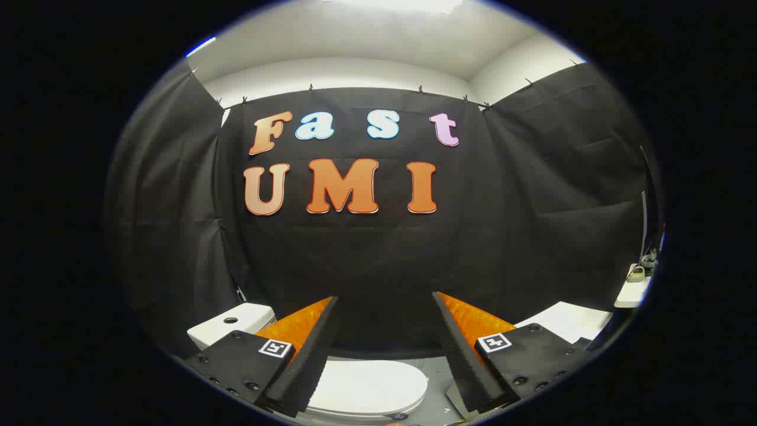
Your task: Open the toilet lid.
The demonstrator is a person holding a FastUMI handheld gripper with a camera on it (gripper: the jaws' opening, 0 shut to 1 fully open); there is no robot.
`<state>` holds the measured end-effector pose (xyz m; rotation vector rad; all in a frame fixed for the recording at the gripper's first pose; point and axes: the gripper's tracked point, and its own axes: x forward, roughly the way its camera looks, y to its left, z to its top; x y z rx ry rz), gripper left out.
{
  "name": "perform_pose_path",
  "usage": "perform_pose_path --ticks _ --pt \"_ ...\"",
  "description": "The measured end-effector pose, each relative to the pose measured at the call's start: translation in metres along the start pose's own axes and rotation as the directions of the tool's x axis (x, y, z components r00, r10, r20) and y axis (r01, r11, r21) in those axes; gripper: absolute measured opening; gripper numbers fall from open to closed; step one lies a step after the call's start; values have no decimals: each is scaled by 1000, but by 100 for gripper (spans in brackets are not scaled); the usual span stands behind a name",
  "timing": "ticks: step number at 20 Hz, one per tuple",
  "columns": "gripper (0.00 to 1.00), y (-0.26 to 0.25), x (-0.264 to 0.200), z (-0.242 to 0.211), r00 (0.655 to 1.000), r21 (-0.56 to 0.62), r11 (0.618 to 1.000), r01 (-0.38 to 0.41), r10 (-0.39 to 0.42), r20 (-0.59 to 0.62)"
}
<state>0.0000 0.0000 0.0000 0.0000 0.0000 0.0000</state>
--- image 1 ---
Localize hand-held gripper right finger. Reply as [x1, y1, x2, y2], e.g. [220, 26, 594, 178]
[431, 291, 593, 415]

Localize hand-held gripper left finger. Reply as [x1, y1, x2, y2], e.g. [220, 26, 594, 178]
[185, 296, 341, 418]

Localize white toilet lid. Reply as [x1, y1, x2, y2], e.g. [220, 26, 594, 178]
[305, 360, 429, 417]

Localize white cabinet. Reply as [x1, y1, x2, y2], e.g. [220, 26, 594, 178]
[513, 301, 614, 346]

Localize black backdrop cloth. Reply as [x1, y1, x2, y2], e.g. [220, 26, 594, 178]
[105, 59, 660, 362]

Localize white side table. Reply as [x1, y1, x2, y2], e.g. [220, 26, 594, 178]
[613, 277, 653, 309]

